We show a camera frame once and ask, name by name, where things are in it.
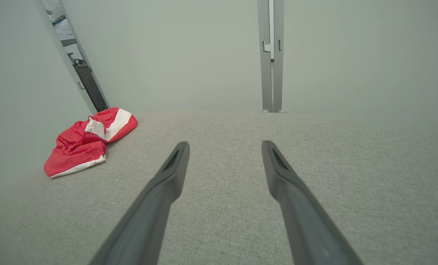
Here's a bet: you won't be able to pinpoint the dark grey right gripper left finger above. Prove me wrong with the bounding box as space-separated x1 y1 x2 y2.
89 141 190 265

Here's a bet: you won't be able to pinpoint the grey metal partition frame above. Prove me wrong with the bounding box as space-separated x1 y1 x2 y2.
33 0 111 114

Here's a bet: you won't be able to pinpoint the red shorts with white stripe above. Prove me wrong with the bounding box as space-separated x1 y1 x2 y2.
43 107 138 179

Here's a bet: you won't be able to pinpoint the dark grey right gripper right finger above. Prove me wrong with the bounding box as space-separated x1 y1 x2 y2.
262 140 364 265

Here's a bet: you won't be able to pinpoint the black device behind partition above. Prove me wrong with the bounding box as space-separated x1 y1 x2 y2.
68 53 108 112

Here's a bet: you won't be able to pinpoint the grey double partition post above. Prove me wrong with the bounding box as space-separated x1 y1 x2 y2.
257 0 288 113

